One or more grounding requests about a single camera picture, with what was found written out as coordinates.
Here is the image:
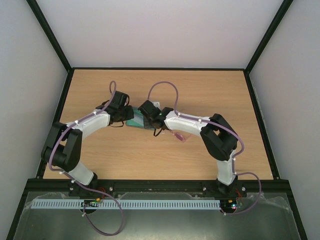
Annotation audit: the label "grey glasses case green lining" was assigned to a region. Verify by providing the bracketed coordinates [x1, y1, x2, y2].
[125, 106, 147, 130]

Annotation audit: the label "pink sunglasses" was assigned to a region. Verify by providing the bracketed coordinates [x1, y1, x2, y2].
[169, 129, 192, 143]

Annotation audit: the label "light blue cleaning cloth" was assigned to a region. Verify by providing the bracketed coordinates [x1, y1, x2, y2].
[143, 116, 154, 130]

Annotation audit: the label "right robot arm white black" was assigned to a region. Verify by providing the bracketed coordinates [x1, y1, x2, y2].
[138, 100, 238, 196]

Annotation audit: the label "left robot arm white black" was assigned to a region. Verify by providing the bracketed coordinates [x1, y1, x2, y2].
[41, 90, 134, 195]

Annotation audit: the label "left controller board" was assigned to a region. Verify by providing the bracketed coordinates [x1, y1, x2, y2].
[80, 198, 104, 208]

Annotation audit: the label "controller board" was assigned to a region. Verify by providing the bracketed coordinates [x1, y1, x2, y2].
[220, 199, 244, 211]
[80, 198, 104, 208]

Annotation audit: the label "right controller board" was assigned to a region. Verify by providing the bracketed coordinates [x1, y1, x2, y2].
[220, 199, 244, 211]

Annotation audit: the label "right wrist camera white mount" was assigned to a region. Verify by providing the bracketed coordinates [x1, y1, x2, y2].
[152, 101, 161, 109]

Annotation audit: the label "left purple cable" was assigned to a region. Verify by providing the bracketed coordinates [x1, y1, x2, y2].
[47, 80, 125, 236]

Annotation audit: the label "purple cable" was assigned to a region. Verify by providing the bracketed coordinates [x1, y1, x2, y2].
[147, 81, 262, 217]
[47, 80, 125, 236]

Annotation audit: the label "black aluminium frame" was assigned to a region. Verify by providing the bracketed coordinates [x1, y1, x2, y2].
[7, 0, 307, 240]

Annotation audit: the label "light blue slotted cable duct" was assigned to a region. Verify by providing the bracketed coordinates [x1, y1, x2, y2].
[30, 199, 221, 210]

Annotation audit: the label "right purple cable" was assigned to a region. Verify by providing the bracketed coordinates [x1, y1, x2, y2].
[147, 81, 262, 217]

